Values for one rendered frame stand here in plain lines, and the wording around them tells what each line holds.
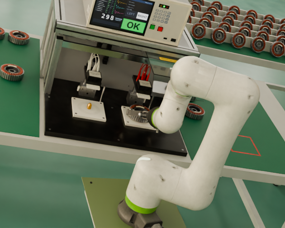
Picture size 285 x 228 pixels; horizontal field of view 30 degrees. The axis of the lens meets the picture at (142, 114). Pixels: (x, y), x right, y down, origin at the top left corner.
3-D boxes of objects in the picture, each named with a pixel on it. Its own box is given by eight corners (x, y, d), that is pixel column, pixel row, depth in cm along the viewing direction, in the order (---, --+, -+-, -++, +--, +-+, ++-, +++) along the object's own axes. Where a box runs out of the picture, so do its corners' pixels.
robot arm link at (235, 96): (205, 223, 184) (267, 93, 158) (160, 207, 185) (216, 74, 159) (207, 201, 196) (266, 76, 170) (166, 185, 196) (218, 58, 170)
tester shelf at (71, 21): (197, 62, 251) (200, 54, 248) (54, 32, 231) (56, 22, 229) (177, 24, 287) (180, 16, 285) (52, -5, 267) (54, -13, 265)
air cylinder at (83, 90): (93, 98, 255) (97, 88, 252) (78, 95, 253) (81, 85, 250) (93, 92, 259) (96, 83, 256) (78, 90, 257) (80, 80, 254)
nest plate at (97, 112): (105, 121, 240) (106, 119, 239) (73, 116, 236) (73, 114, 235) (102, 104, 252) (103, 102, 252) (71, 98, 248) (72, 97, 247)
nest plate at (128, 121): (155, 130, 247) (156, 128, 246) (125, 125, 242) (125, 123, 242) (150, 112, 259) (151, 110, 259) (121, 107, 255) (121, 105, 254)
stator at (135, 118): (152, 125, 247) (154, 118, 245) (129, 121, 244) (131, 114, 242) (148, 112, 256) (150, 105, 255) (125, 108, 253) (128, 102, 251)
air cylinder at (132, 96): (141, 106, 262) (144, 97, 259) (127, 104, 260) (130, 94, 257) (140, 101, 266) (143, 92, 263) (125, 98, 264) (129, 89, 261)
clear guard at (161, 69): (203, 102, 232) (208, 90, 229) (152, 92, 225) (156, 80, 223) (187, 66, 259) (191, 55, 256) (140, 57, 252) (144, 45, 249)
